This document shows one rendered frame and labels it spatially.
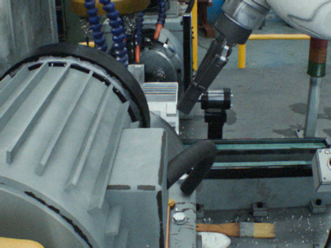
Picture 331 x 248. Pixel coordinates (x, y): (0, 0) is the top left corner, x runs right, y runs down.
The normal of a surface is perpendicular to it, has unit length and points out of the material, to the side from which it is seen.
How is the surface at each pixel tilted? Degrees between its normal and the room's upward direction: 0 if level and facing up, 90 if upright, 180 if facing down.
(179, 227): 0
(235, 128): 0
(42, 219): 90
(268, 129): 0
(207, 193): 90
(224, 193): 90
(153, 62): 90
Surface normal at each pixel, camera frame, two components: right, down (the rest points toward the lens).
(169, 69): -0.05, 0.46
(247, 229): -0.04, -0.89
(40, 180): 0.50, -0.76
